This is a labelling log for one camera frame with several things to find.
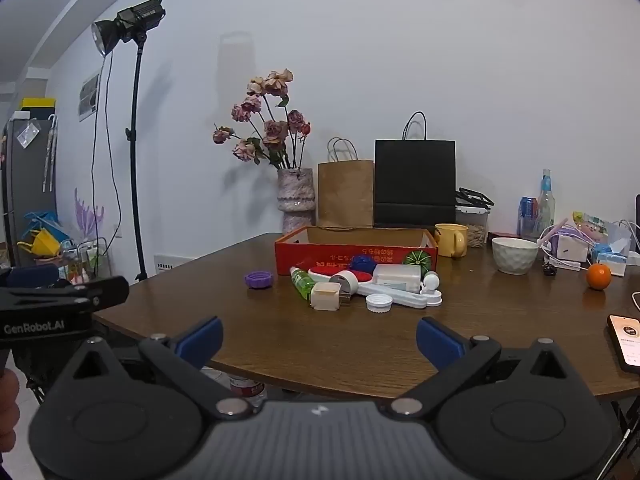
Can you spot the blue drink can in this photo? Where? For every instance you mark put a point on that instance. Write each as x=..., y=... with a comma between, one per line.
x=528, y=217

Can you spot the clear glass bottle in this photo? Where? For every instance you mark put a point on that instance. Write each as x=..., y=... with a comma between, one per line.
x=546, y=210

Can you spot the dried pink flowers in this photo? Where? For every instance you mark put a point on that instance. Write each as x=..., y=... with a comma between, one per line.
x=270, y=125

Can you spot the red label plastic bottle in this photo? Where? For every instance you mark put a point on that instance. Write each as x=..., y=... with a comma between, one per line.
x=247, y=390

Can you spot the yellow and black box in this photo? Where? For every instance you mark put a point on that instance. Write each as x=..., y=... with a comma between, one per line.
x=37, y=103

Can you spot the yellow mug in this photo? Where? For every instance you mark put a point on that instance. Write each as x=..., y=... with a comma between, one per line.
x=450, y=242

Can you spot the yellow bag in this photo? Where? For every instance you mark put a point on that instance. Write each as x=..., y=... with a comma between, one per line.
x=42, y=245

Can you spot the wall poster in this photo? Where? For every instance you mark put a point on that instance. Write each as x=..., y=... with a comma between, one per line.
x=89, y=97

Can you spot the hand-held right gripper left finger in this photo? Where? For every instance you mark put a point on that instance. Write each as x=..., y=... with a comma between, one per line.
x=200, y=341

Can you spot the person's left hand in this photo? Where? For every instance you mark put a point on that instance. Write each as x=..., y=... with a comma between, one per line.
x=7, y=410

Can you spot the grey refrigerator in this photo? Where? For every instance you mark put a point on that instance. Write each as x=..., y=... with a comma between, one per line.
x=27, y=195

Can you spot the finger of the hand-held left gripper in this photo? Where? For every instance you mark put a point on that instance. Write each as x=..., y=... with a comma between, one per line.
x=32, y=275
x=107, y=291

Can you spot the clear folded umbrella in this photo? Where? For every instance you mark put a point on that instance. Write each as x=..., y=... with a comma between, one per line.
x=49, y=155

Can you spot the white ridged lid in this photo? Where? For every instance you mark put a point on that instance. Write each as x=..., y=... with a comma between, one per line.
x=379, y=303

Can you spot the white rectangular box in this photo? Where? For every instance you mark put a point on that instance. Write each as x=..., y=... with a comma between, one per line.
x=397, y=276

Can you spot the beige square container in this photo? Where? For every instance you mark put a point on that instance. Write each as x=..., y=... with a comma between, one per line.
x=325, y=297

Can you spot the purple coral wall decoration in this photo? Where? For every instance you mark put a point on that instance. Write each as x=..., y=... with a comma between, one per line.
x=87, y=215

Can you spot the flat red box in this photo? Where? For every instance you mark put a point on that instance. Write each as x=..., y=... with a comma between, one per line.
x=502, y=236

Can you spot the red and white oval object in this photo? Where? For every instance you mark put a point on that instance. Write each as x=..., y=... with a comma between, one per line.
x=330, y=270

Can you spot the black studio light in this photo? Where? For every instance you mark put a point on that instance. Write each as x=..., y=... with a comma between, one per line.
x=131, y=19

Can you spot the white tape roll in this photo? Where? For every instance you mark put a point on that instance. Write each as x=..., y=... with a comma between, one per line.
x=346, y=281

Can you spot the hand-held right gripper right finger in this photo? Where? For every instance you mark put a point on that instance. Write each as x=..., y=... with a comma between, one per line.
x=440, y=342

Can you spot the red cardboard box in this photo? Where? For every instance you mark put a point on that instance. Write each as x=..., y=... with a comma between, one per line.
x=350, y=250

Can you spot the purple and white box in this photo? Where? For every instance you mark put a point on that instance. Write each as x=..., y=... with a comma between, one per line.
x=570, y=247

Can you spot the black paper bag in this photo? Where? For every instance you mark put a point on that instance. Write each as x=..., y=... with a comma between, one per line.
x=415, y=185

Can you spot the pink white ceramic vase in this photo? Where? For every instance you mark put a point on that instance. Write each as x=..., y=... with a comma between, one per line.
x=296, y=200

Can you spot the green plastic bottle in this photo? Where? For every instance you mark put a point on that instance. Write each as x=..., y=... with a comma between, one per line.
x=303, y=282

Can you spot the brown paper bag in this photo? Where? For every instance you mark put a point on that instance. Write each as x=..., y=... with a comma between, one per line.
x=346, y=195

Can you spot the blue tissue pack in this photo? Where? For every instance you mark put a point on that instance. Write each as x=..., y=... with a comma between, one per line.
x=612, y=264

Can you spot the colourful snack package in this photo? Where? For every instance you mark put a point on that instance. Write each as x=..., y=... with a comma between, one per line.
x=590, y=224

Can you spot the blue plastic bag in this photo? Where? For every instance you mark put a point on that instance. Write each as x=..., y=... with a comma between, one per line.
x=55, y=225

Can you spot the orange fruit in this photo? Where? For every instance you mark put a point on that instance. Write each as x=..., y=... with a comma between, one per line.
x=599, y=276

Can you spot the black smartphone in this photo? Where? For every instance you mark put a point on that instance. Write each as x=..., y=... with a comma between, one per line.
x=626, y=342

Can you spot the purple lid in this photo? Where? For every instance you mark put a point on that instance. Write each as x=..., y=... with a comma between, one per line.
x=259, y=280

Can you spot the white gift bag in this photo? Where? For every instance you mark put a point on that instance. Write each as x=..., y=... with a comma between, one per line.
x=620, y=237

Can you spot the small black round object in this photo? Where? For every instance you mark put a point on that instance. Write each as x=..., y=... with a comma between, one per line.
x=550, y=270

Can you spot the white textured bowl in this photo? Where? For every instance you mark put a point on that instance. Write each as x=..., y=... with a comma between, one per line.
x=515, y=256

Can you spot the clear container with black lid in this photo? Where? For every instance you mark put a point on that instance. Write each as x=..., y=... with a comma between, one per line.
x=472, y=225

